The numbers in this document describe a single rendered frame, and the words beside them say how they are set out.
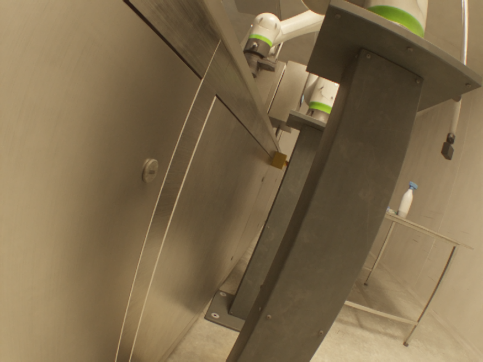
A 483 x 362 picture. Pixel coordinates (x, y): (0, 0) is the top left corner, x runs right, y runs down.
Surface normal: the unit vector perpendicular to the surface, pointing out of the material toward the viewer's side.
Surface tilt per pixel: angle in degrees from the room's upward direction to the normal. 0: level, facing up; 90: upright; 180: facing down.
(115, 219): 90
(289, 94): 90
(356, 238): 90
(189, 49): 90
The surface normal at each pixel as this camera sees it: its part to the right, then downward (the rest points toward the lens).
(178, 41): 0.92, 0.36
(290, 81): -0.18, 0.00
